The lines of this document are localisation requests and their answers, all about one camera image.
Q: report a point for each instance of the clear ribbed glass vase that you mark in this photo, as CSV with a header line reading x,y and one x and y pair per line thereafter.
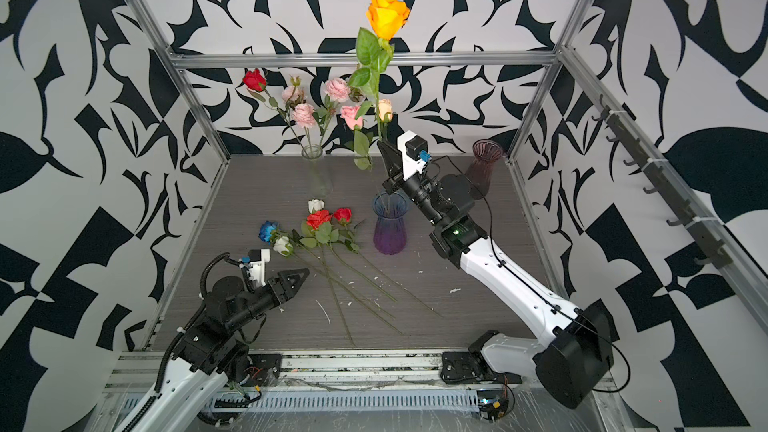
x,y
318,176

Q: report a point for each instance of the wall hook rail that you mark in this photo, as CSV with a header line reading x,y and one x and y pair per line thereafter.
x,y
666,182

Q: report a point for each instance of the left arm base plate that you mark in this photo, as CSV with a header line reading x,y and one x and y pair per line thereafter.
x,y
261,369

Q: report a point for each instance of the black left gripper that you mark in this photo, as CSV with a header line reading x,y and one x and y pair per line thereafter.
x,y
285,289

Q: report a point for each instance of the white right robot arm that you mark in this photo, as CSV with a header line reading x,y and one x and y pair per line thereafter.
x,y
570,351

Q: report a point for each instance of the pink carnation spray stem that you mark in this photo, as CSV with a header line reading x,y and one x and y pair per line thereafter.
x,y
299,113

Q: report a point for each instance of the blue purple glass vase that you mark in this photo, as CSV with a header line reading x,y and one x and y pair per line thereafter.
x,y
390,236

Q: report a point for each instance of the pink peony stem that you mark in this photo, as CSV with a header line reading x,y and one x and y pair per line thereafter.
x,y
337,92

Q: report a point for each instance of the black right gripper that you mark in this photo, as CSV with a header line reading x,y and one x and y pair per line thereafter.
x,y
397,167

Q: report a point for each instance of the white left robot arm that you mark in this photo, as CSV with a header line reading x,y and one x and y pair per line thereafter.
x,y
203,370

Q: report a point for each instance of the blue artificial rose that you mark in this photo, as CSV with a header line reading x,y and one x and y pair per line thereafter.
x,y
270,231

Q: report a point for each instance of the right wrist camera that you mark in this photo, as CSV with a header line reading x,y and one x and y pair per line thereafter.
x,y
414,153

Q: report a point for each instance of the light pink artificial rose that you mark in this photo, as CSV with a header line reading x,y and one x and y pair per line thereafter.
x,y
354,119

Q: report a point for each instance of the dark red glass vase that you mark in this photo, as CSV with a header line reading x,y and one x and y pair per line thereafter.
x,y
486,154

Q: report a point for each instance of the white cable duct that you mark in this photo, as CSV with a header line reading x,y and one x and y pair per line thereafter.
x,y
461,400

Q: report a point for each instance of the orange artificial rose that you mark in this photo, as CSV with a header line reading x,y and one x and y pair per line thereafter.
x,y
374,52

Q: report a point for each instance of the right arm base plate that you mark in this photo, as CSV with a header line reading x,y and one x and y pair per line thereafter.
x,y
464,367

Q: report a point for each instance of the peach artificial rose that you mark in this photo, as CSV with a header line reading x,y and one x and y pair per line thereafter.
x,y
384,116

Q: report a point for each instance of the red artificial rose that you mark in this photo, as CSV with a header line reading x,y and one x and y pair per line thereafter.
x,y
341,221
256,84
321,230

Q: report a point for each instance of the aluminium front rail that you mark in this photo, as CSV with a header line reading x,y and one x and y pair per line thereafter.
x,y
136,371

